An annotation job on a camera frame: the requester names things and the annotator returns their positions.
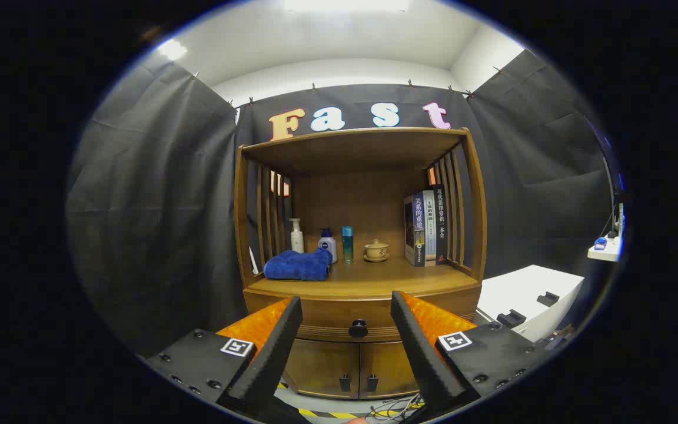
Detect yellow black hazard tape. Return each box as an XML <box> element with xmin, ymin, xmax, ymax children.
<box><xmin>280</xmin><ymin>383</ymin><xmax>428</xmax><ymax>420</ymax></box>

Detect wooden countertop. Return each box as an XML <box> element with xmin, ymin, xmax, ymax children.
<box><xmin>244</xmin><ymin>254</ymin><xmax>482</xmax><ymax>301</ymax></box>

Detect white lotion bottle blue cap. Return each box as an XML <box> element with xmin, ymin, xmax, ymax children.
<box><xmin>318</xmin><ymin>228</ymin><xmax>338</xmax><ymax>264</ymax></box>

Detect wooden cabinet door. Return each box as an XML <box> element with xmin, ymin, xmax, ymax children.
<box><xmin>360</xmin><ymin>342</ymin><xmax>419</xmax><ymax>398</ymax></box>
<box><xmin>285</xmin><ymin>340</ymin><xmax>361</xmax><ymax>398</ymax></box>

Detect floor cables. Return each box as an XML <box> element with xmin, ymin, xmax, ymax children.
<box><xmin>368</xmin><ymin>396</ymin><xmax>425</xmax><ymax>419</ymax></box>

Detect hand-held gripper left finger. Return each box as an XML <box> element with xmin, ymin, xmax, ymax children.
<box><xmin>146</xmin><ymin>296</ymin><xmax>304</xmax><ymax>424</ymax></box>

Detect book with black spine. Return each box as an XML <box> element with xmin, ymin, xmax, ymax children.
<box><xmin>432</xmin><ymin>184</ymin><xmax>450</xmax><ymax>264</ymax></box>

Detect wooden drawer with black knob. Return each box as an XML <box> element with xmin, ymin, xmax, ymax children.
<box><xmin>244</xmin><ymin>286</ymin><xmax>482</xmax><ymax>343</ymax></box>

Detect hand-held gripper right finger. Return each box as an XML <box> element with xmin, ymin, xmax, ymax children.
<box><xmin>390</xmin><ymin>291</ymin><xmax>557</xmax><ymax>420</ymax></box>

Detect wooden cabinet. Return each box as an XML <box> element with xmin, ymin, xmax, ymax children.
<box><xmin>233</xmin><ymin>127</ymin><xmax>488</xmax><ymax>401</ymax></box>

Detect beige lidded teacup with saucer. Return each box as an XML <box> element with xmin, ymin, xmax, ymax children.
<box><xmin>364</xmin><ymin>239</ymin><xmax>390</xmax><ymax>263</ymax></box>

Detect book with blue spine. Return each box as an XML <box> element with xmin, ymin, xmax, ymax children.
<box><xmin>404</xmin><ymin>191</ymin><xmax>428</xmax><ymax>267</ymax></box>

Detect white wall shelf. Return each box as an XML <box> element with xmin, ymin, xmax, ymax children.
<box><xmin>587</xmin><ymin>236</ymin><xmax>623</xmax><ymax>262</ymax></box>

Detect white side cabinet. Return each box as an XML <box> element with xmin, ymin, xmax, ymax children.
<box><xmin>476</xmin><ymin>265</ymin><xmax>585</xmax><ymax>343</ymax></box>

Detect blue towel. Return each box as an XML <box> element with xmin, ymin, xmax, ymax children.
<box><xmin>263</xmin><ymin>247</ymin><xmax>334</xmax><ymax>281</ymax></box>

